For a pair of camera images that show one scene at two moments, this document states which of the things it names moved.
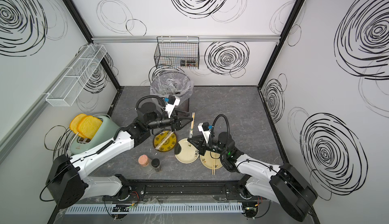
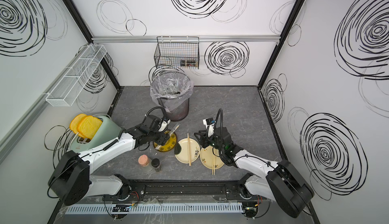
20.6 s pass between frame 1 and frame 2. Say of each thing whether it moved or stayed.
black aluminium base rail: stayed
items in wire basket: stayed
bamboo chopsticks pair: stayed
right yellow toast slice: stayed
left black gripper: moved
